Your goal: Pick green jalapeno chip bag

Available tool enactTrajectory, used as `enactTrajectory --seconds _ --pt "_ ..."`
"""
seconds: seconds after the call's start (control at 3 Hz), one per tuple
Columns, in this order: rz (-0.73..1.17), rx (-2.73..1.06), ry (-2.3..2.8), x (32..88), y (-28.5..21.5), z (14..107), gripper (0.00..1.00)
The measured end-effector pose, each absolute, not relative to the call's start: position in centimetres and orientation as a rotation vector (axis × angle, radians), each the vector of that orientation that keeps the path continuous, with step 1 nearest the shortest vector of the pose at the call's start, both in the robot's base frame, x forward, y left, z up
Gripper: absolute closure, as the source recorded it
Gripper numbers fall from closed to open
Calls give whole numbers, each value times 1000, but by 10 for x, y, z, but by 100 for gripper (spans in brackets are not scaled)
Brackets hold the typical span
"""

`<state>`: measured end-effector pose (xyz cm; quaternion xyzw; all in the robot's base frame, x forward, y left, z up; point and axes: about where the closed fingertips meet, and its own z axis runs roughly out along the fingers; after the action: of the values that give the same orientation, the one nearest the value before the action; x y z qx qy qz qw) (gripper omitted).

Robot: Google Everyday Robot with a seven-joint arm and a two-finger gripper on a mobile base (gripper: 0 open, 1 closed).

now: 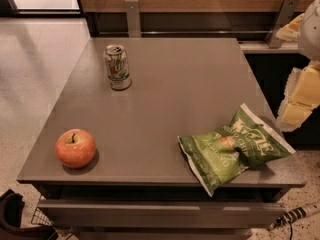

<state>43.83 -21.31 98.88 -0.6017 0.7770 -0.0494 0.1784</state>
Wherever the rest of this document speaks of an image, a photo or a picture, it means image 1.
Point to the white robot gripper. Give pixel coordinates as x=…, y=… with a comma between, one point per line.
x=310, y=34

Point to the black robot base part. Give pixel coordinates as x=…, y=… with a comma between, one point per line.
x=11, y=208

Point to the green jalapeno chip bag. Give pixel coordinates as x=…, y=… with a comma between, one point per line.
x=223, y=154

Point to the green white soda can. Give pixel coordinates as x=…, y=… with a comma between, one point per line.
x=117, y=67

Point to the grey table with drawer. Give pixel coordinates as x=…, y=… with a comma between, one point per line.
x=138, y=185

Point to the red yellow apple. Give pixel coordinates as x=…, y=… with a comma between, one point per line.
x=75, y=148

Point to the right grey metal bracket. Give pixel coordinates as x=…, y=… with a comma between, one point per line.
x=283, y=17

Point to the grey metal bracket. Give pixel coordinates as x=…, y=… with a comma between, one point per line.
x=283, y=17
x=133, y=18

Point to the left grey metal bracket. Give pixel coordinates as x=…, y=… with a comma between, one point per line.
x=133, y=18

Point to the wire basket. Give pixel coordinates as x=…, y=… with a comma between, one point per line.
x=39, y=218

